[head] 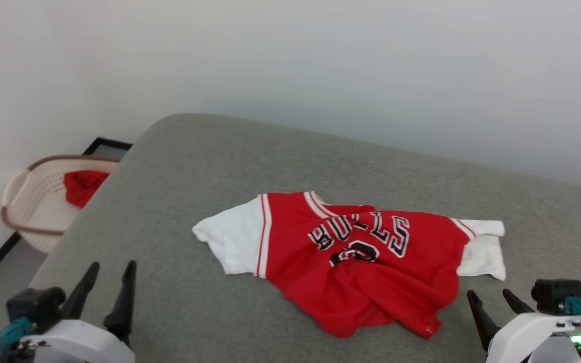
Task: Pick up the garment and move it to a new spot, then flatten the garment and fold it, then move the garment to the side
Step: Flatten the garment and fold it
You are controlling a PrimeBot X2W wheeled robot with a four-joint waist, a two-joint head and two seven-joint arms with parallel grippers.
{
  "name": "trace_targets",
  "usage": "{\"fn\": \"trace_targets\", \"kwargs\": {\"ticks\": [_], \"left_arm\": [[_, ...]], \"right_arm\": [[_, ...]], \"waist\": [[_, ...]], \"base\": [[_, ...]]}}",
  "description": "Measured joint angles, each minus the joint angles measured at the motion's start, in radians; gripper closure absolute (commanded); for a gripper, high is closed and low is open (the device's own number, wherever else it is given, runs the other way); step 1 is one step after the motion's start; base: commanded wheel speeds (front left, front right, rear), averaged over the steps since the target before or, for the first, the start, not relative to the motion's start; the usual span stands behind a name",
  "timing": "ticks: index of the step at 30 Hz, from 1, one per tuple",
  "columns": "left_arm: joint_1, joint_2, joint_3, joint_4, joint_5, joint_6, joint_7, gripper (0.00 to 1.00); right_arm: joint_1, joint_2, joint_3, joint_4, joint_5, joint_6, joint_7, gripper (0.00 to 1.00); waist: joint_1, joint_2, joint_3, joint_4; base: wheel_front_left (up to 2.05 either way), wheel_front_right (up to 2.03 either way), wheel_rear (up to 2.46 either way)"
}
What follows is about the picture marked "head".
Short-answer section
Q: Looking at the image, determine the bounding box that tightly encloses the teal left camera cable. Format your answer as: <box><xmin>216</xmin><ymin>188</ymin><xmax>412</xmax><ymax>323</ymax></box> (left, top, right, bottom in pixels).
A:
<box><xmin>0</xmin><ymin>317</ymin><xmax>35</xmax><ymax>353</ymax></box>

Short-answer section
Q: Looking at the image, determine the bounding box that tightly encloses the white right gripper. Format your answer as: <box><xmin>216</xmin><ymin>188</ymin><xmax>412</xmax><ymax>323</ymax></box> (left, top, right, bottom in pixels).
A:
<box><xmin>467</xmin><ymin>288</ymin><xmax>581</xmax><ymax>363</ymax></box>

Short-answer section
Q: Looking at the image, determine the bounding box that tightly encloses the cream laundry basket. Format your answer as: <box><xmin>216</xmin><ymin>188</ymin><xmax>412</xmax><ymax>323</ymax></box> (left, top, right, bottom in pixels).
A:
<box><xmin>1</xmin><ymin>155</ymin><xmax>121</xmax><ymax>254</ymax></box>

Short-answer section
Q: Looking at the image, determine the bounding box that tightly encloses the grey fabric sofa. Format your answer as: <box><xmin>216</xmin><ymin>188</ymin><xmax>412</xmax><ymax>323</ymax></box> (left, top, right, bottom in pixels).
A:
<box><xmin>28</xmin><ymin>112</ymin><xmax>581</xmax><ymax>363</ymax></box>

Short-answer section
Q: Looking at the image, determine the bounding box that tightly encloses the red Bulls basketball jersey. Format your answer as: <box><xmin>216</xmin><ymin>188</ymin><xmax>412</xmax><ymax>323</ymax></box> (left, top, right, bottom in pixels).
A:
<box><xmin>192</xmin><ymin>191</ymin><xmax>507</xmax><ymax>339</ymax></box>

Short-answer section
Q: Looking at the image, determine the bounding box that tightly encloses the black floor frame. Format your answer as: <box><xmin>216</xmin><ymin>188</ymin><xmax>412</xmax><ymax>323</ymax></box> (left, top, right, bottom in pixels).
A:
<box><xmin>83</xmin><ymin>137</ymin><xmax>133</xmax><ymax>157</ymax></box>

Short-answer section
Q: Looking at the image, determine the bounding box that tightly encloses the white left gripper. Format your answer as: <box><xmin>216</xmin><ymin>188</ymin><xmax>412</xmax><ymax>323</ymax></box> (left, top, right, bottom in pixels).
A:
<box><xmin>0</xmin><ymin>260</ymin><xmax>137</xmax><ymax>363</ymax></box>

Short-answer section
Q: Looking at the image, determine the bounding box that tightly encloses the red garment in basket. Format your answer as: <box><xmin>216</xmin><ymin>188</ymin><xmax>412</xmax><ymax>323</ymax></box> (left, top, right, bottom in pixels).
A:
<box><xmin>64</xmin><ymin>170</ymin><xmax>110</xmax><ymax>209</ymax></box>

